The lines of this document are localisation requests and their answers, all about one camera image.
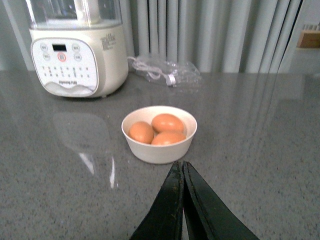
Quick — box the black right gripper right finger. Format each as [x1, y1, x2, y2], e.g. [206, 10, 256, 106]
[182, 161, 258, 240]

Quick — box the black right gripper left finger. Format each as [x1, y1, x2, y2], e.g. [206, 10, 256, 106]
[130, 162, 184, 240]

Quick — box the brown egg front in bowl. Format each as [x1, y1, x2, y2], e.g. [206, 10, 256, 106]
[151, 131, 187, 145]

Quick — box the brown egg in bowl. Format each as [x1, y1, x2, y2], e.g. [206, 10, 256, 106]
[128, 121, 155, 144]
[151, 131, 187, 145]
[151, 113, 185, 133]

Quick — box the brown egg left in bowl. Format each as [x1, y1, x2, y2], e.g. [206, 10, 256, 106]
[128, 121, 155, 144]

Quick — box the brown egg back in bowl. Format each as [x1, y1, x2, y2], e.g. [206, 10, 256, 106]
[151, 113, 185, 133]

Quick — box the brown cardboard box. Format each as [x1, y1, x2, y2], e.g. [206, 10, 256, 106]
[297, 23, 320, 49]

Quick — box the white ceramic bowl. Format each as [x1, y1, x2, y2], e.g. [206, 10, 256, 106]
[121, 105, 198, 164]

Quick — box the clear plastic bag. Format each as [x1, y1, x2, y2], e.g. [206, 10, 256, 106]
[127, 54, 202, 88]

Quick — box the grey curtain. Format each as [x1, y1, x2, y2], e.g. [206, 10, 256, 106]
[0, 0, 305, 74]

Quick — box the white Joyoung soymilk maker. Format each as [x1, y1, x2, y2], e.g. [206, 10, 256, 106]
[26, 0, 129, 98]

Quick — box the white power cable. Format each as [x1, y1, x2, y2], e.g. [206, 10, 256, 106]
[127, 56, 176, 87]

